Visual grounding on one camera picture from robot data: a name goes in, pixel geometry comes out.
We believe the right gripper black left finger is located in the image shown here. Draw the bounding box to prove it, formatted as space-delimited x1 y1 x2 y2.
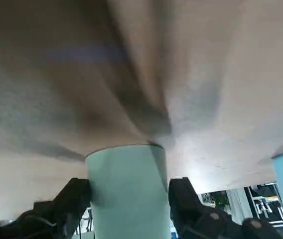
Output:
0 177 92 239

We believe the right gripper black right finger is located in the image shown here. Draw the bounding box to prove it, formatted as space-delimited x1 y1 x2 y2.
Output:
168 177 283 239

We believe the pale green plastic cup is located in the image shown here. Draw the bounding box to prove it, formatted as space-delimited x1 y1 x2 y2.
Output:
85 144 171 239

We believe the green potted plant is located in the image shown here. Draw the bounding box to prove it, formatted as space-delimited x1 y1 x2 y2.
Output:
212 190 232 212

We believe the black metal cart frame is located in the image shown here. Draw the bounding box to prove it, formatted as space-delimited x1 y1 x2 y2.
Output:
243 183 283 239

